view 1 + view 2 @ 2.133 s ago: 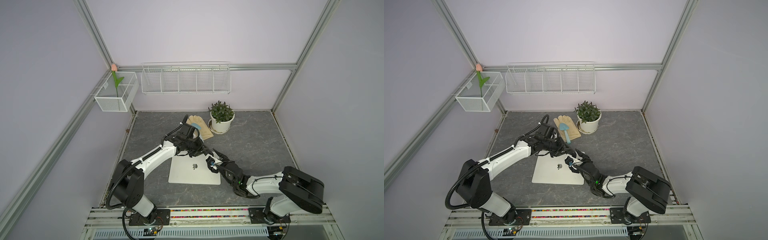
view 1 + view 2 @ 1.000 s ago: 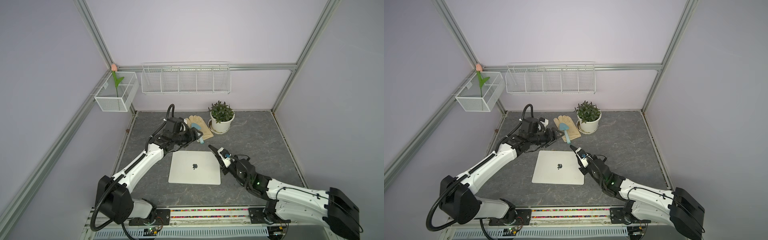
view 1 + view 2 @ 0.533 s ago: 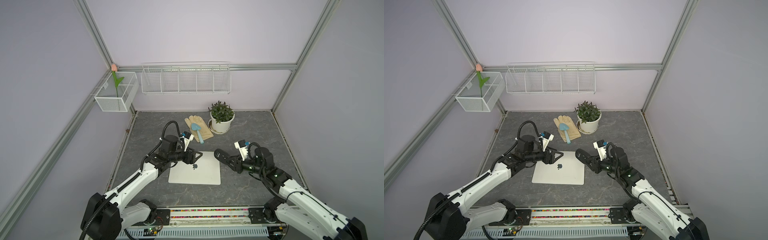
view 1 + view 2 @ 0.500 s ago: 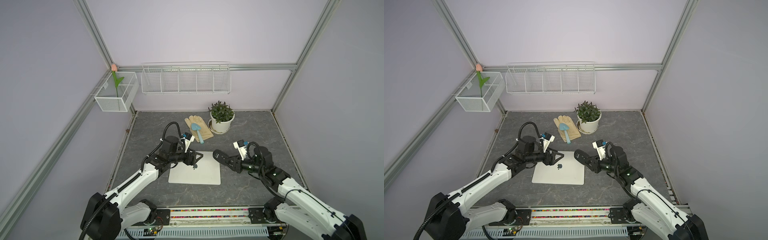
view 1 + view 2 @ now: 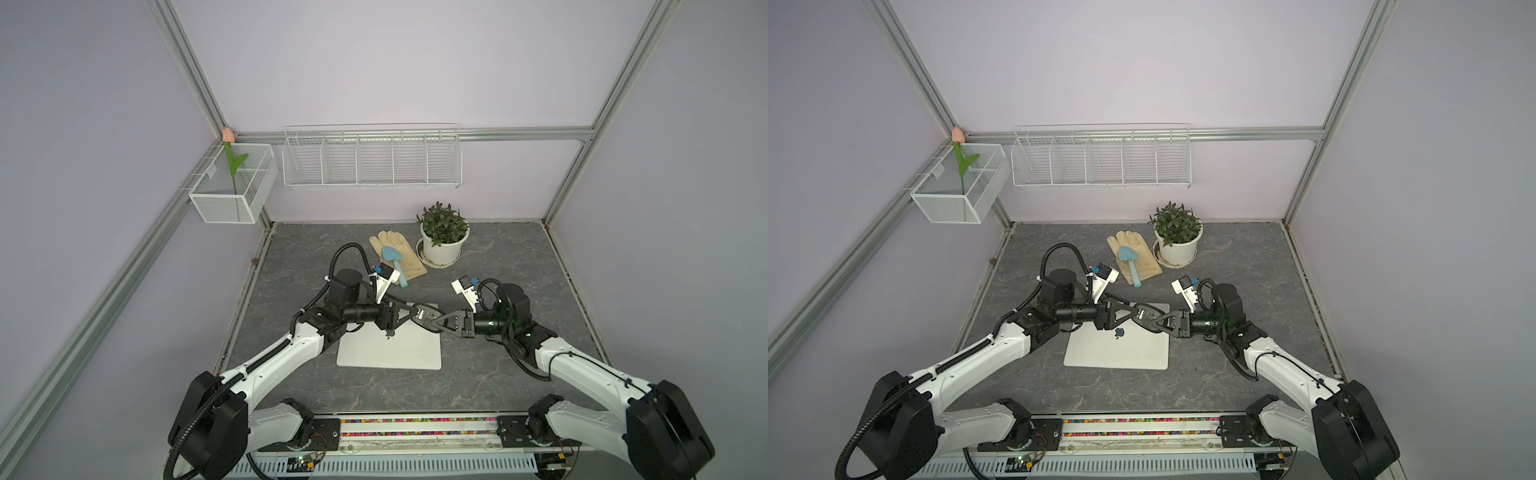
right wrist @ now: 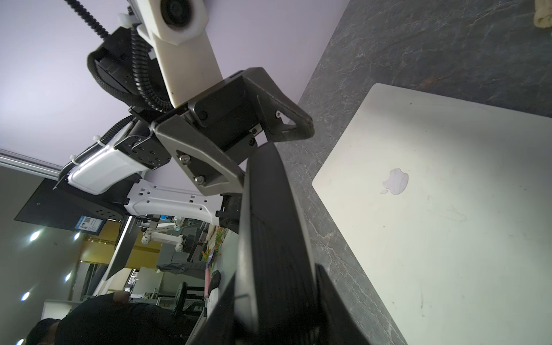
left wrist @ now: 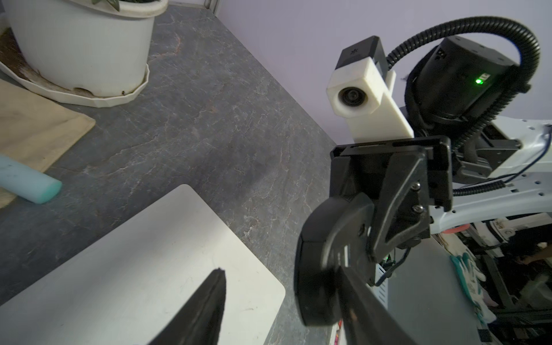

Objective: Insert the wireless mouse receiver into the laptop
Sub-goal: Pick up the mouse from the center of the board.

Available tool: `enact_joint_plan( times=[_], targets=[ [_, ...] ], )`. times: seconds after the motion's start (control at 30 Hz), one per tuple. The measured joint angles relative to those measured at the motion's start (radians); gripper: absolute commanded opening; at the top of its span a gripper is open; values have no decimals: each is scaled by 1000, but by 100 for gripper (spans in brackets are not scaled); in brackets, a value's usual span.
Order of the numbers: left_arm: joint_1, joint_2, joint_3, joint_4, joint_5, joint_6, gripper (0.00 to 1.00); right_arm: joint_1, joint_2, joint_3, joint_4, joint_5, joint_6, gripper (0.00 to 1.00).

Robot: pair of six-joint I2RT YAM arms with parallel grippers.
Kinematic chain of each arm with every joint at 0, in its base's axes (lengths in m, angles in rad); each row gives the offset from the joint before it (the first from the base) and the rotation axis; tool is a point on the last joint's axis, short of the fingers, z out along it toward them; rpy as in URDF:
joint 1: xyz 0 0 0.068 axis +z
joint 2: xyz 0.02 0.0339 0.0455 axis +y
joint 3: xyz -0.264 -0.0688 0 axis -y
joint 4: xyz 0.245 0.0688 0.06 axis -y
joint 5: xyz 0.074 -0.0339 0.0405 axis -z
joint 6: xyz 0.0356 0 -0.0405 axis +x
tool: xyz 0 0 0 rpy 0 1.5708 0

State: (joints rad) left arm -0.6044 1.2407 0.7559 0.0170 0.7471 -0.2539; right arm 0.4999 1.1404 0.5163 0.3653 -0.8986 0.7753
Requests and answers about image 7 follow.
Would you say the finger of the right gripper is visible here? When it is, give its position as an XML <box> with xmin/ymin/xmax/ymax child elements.
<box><xmin>372</xmin><ymin>150</ymin><xmax>429</xmax><ymax>261</ymax></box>

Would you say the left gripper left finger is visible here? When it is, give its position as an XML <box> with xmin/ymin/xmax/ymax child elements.
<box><xmin>150</xmin><ymin>269</ymin><xmax>227</xmax><ymax>344</ymax></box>

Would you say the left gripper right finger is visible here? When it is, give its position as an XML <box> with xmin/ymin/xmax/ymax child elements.
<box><xmin>336</xmin><ymin>267</ymin><xmax>415</xmax><ymax>345</ymax></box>

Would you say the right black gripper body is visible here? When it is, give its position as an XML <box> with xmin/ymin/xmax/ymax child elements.
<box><xmin>328</xmin><ymin>135</ymin><xmax>454</xmax><ymax>260</ymax></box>

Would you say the black wireless mouse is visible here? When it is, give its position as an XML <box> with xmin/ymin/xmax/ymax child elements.
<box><xmin>294</xmin><ymin>193</ymin><xmax>375</xmax><ymax>326</ymax></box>

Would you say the silver laptop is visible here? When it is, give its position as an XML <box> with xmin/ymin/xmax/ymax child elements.
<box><xmin>1</xmin><ymin>185</ymin><xmax>285</xmax><ymax>344</ymax></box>

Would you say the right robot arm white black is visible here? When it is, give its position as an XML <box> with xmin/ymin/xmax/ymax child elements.
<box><xmin>324</xmin><ymin>17</ymin><xmax>540</xmax><ymax>262</ymax></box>

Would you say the light blue garden trowel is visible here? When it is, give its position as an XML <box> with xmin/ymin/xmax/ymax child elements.
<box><xmin>1</xmin><ymin>155</ymin><xmax>63</xmax><ymax>204</ymax></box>

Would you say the beige work glove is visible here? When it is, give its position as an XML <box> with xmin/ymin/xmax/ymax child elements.
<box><xmin>1</xmin><ymin>80</ymin><xmax>96</xmax><ymax>208</ymax></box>

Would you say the white pot with green plant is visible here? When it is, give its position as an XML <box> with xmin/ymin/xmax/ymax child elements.
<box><xmin>3</xmin><ymin>0</ymin><xmax>168</xmax><ymax>97</ymax></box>

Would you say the white plant pot saucer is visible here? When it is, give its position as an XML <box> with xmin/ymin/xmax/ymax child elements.
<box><xmin>0</xmin><ymin>27</ymin><xmax>151</xmax><ymax>109</ymax></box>

